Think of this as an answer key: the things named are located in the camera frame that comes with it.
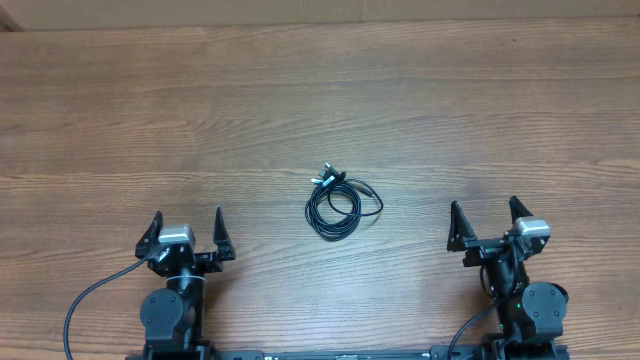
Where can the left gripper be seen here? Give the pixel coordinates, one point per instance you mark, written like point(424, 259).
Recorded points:
point(211, 262)

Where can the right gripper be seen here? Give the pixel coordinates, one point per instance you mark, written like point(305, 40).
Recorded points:
point(460, 239)

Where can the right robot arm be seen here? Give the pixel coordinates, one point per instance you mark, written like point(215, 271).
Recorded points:
point(530, 314)

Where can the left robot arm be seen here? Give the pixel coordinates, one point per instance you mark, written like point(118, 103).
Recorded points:
point(173, 316)

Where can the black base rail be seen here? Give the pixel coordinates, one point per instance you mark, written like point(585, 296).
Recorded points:
point(437, 352)

